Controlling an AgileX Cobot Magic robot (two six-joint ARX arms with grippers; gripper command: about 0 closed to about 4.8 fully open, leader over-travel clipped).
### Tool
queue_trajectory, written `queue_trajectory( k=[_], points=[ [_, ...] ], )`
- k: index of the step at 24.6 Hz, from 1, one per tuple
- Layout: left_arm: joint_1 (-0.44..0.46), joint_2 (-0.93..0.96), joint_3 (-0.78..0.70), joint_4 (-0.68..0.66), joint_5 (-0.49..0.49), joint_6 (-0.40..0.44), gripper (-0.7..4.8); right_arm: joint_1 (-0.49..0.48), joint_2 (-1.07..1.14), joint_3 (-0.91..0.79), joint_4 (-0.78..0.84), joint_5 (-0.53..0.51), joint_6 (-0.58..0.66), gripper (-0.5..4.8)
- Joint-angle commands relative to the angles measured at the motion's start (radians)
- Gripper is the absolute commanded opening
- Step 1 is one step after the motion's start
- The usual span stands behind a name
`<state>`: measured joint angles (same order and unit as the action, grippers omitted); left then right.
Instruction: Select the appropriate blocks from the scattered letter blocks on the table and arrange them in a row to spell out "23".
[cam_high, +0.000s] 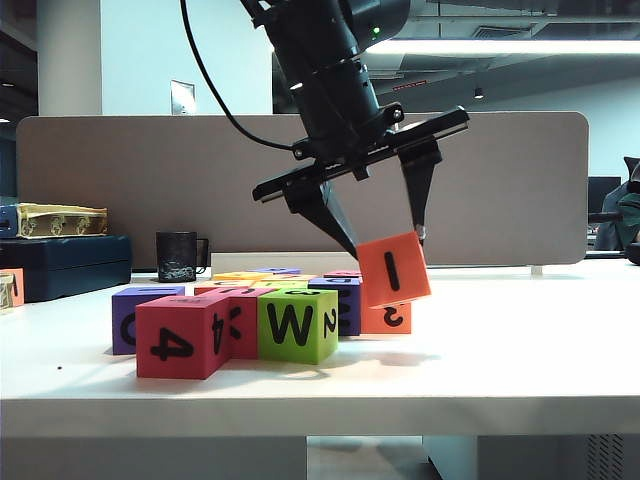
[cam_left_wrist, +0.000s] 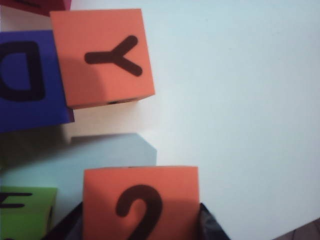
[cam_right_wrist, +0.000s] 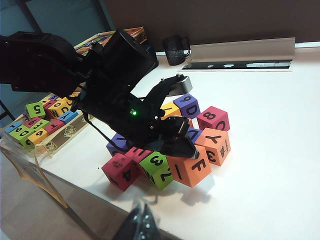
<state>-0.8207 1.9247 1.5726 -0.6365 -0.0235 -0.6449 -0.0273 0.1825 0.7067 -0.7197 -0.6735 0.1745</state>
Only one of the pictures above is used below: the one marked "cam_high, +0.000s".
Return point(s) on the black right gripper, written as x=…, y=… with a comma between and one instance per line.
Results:
x=350, y=150

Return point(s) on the orange foam block I 2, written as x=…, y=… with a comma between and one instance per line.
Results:
x=375, y=280

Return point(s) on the green foam block W O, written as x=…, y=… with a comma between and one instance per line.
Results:
x=270, y=345

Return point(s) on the pink foam block 4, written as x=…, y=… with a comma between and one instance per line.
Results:
x=150, y=320

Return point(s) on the purple foam block G 9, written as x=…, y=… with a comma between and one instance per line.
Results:
x=120, y=305

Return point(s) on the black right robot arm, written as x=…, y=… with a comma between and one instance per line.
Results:
x=320, y=60

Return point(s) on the orange foam block 7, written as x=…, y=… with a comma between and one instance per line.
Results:
x=297, y=277

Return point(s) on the red led sign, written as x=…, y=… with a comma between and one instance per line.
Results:
x=410, y=85

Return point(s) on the purple foam block 9 D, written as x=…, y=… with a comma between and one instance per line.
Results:
x=275, y=271

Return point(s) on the purple foam block D W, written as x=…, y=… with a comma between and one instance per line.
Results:
x=355, y=320

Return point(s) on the orange foam block 3 Y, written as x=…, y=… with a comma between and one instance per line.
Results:
x=375, y=325

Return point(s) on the black ceiling spot lamp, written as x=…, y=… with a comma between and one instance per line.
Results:
x=478, y=93

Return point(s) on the yellow foam block E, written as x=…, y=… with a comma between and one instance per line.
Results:
x=235, y=276

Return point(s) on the orange foam block C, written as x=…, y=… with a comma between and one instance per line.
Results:
x=205, y=291

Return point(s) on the black mug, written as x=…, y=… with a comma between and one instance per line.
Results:
x=175, y=255

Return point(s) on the brown desk partition screen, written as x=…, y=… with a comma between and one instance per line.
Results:
x=150, y=175

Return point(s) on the black computer monitor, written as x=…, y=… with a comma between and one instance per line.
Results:
x=597, y=195

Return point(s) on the seated person dark jacket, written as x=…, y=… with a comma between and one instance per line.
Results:
x=625, y=215

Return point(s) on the yellow patterned box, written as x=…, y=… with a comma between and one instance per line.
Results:
x=60, y=220

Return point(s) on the navy blue case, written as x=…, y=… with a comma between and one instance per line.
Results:
x=65, y=270

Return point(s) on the orange foam number block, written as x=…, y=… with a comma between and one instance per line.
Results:
x=20, y=280

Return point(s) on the blue box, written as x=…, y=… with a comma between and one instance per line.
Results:
x=7, y=222

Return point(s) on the cream patterned block tray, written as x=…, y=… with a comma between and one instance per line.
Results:
x=5, y=300

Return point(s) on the white partition foot bracket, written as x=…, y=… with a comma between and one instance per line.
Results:
x=536, y=271

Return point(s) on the paper wall sign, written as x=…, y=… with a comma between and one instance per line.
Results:
x=182, y=97

